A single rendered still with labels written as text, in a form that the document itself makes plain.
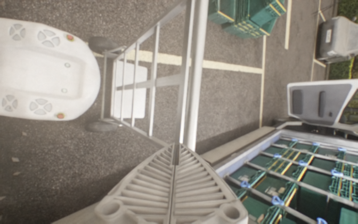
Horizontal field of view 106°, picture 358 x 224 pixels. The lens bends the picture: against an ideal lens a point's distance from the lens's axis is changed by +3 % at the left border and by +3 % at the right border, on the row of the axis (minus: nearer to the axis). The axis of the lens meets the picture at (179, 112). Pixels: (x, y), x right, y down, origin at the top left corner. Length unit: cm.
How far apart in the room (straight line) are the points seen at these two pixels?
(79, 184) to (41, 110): 81
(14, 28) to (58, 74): 28
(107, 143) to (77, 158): 26
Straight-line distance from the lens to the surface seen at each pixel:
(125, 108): 151
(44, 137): 150
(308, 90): 415
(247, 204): 154
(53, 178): 162
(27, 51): 120
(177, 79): 52
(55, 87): 116
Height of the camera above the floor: 145
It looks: 52 degrees down
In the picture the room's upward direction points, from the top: 99 degrees clockwise
